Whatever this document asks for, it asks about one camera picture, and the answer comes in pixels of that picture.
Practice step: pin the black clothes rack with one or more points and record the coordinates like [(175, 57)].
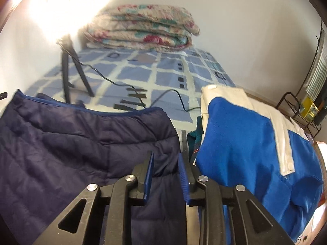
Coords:
[(293, 102)]

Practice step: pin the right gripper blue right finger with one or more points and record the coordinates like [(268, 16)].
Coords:
[(183, 179)]

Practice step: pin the folded floral quilt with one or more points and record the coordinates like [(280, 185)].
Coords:
[(143, 27)]

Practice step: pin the orange bench with cloth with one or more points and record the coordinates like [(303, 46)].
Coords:
[(317, 234)]

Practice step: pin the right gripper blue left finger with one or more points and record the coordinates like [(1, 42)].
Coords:
[(148, 177)]

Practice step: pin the blue white jacket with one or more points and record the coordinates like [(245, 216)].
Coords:
[(251, 143)]

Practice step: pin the yellow box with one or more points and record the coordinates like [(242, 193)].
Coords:
[(308, 110)]

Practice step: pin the navy puffer jacket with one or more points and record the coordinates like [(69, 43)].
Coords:
[(51, 151)]

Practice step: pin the white ring light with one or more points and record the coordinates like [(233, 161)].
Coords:
[(57, 18)]

